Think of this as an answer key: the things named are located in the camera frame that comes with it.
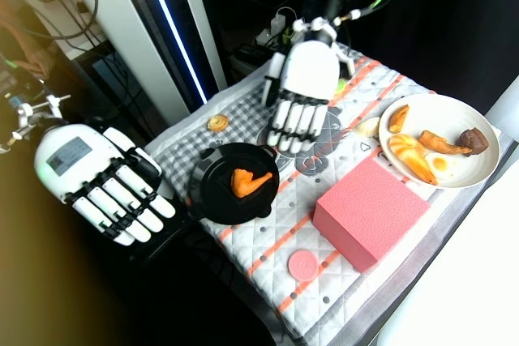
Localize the person's hand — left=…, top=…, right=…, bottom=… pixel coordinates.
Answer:
left=22, top=48, right=60, bottom=79

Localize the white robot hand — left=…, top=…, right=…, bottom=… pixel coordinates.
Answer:
left=261, top=40, right=341, bottom=156
left=33, top=123, right=178, bottom=246

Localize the orange toy chicken leg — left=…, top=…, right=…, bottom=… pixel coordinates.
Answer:
left=229, top=168, right=273, bottom=199

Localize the black frying pan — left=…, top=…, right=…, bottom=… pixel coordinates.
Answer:
left=184, top=142, right=281, bottom=226

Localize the pink foam block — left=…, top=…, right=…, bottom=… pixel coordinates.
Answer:
left=311, top=156, right=431, bottom=273

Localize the white power strip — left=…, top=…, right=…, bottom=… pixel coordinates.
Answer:
left=255, top=28, right=295, bottom=49

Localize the white charger plug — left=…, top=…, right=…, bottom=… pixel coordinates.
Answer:
left=270, top=13, right=287, bottom=35

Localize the black power adapter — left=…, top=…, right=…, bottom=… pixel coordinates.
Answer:
left=234, top=43, right=271, bottom=64

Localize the white toy dumpling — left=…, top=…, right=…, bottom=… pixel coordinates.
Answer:
left=355, top=116, right=382, bottom=139

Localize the white pillar with blue light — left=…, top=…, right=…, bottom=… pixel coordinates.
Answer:
left=56, top=0, right=228, bottom=126

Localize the orange toy fried dumpling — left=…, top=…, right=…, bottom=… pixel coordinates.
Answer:
left=388, top=104, right=410, bottom=135

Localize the yellow swirl toy cookie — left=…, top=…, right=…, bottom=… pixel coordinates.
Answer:
left=207, top=113, right=230, bottom=133

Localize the orange striped toy shrimp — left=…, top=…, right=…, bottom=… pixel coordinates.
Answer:
left=388, top=133, right=439, bottom=186

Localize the white round plate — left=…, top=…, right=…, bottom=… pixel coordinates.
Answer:
left=378, top=93, right=501, bottom=190

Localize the brown toy fried wing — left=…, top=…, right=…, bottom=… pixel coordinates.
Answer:
left=418, top=130, right=474, bottom=156

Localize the toy fried egg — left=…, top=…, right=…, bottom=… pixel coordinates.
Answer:
left=421, top=151, right=457, bottom=179

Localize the dark brown toy meat piece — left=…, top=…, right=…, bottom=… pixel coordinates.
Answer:
left=456, top=127, right=490, bottom=156

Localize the grey quilt with bear print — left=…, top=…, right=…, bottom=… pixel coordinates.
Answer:
left=144, top=28, right=506, bottom=339

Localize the pink round disc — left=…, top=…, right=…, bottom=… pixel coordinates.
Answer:
left=287, top=250, right=320, bottom=282

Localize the grey table cloth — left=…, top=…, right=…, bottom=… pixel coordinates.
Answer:
left=259, top=126, right=512, bottom=346

